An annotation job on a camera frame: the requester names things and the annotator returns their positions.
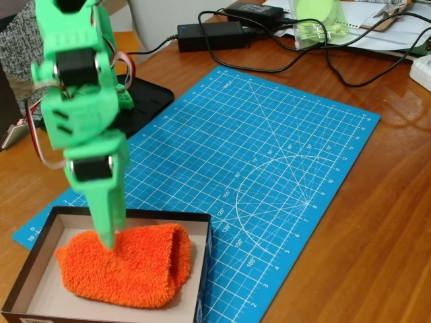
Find fuzzy orange sock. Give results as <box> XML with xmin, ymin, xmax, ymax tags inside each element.
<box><xmin>55</xmin><ymin>222</ymin><xmax>193</xmax><ymax>310</ymax></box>

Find silver controller board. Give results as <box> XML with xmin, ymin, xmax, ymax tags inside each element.
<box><xmin>0</xmin><ymin>122</ymin><xmax>31</xmax><ymax>151</ymax></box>

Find black cardboard box white inside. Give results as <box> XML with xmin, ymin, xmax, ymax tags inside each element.
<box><xmin>0</xmin><ymin>205</ymin><xmax>213</xmax><ymax>323</ymax></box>

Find grey speckled fabric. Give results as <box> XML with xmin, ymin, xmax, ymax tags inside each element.
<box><xmin>0</xmin><ymin>8</ymin><xmax>46</xmax><ymax>115</ymax></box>

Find blue cutting mat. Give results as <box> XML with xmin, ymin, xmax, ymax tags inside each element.
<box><xmin>11</xmin><ymin>65</ymin><xmax>382</xmax><ymax>323</ymax></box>

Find large black power adapter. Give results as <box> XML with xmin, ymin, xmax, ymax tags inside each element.
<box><xmin>176</xmin><ymin>20</ymin><xmax>257</xmax><ymax>53</ymax></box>

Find slim black power adapter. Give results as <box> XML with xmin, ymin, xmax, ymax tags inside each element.
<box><xmin>224</xmin><ymin>1</ymin><xmax>286</xmax><ymax>24</ymax></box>

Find clear bag with green parts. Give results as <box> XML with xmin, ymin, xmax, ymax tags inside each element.
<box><xmin>291</xmin><ymin>0</ymin><xmax>351</xmax><ymax>50</ymax></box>

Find brown clipboard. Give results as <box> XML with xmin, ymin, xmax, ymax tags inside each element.
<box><xmin>358</xmin><ymin>13</ymin><xmax>400</xmax><ymax>33</ymax></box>

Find white paper sheets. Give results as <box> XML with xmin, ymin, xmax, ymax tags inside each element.
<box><xmin>262</xmin><ymin>0</ymin><xmax>431</xmax><ymax>61</ymax></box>

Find white plastic device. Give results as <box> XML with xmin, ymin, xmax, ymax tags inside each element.
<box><xmin>409</xmin><ymin>53</ymin><xmax>431</xmax><ymax>94</ymax></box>

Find red and black wire bundle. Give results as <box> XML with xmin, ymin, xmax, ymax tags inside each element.
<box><xmin>20</xmin><ymin>96</ymin><xmax>46</xmax><ymax>127</ymax></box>

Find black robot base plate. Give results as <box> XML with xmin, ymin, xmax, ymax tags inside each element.
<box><xmin>39</xmin><ymin>77</ymin><xmax>175</xmax><ymax>139</ymax></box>

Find short black power cable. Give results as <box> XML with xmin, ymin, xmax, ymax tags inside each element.
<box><xmin>126</xmin><ymin>33</ymin><xmax>180</xmax><ymax>57</ymax></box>

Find long looping black cable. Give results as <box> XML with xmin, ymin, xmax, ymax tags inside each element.
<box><xmin>197</xmin><ymin>9</ymin><xmax>431</xmax><ymax>73</ymax></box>
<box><xmin>242</xmin><ymin>13</ymin><xmax>431</xmax><ymax>88</ymax></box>

